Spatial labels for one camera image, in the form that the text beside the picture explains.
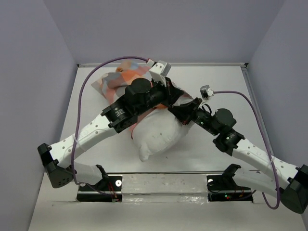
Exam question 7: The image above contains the white pillow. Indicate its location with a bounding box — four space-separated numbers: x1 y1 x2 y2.
129 104 193 162

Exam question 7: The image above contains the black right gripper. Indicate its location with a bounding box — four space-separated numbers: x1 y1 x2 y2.
172 96 218 135

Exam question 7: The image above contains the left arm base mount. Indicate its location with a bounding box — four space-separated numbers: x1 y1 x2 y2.
76 165 123 203

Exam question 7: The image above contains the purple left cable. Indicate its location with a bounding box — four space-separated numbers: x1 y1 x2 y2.
71 56 151 185

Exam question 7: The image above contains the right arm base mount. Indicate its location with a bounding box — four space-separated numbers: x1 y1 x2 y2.
206 164 253 202

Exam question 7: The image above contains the orange blue checked pillowcase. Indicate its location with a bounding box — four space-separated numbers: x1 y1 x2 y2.
91 60 193 134

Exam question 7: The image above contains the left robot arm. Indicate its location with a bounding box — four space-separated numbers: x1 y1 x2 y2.
38 78 183 190

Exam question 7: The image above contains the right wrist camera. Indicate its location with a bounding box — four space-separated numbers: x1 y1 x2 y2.
199 85 214 107

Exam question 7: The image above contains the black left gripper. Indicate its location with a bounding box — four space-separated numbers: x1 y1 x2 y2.
136 77 185 117

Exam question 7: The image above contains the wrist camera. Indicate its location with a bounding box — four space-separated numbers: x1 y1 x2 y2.
199 85 214 107
146 59 171 86

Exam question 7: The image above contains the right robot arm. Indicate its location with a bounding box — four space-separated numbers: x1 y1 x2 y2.
168 98 308 214

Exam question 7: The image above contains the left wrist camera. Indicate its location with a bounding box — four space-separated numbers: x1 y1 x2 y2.
146 59 171 86

